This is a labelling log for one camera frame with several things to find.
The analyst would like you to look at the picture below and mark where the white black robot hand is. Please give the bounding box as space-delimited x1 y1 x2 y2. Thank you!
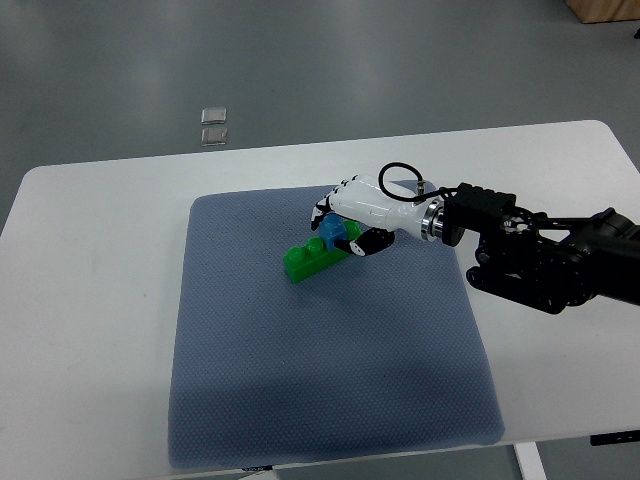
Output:
311 175 444 256

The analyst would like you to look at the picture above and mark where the blue toy block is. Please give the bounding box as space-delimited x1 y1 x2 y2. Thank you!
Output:
318 213 347 251

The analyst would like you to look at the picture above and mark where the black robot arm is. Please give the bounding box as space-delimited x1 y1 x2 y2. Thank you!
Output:
441 183 639 314

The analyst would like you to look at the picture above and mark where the green four-stud toy block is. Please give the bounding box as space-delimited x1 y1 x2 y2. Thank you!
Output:
283 217 361 283

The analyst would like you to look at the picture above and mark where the blue-grey mesh mat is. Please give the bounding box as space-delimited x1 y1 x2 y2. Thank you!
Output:
168 186 504 469

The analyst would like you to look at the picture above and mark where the lower metal floor plate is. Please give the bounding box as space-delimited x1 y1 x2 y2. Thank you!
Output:
201 126 228 147

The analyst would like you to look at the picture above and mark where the metal floor plate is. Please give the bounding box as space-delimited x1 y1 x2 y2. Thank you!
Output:
201 106 227 125
201 126 228 147

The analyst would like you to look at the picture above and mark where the upper metal floor plate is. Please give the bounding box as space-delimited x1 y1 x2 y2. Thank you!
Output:
201 106 227 125

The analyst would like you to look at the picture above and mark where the wooden box corner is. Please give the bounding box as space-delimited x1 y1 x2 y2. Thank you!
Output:
565 0 639 24

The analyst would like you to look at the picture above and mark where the white table leg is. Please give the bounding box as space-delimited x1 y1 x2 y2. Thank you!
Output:
513 442 547 480

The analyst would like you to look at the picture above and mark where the black table controller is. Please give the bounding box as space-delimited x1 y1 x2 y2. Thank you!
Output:
590 430 640 447

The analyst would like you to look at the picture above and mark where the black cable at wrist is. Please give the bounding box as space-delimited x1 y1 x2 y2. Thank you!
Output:
378 162 451 202

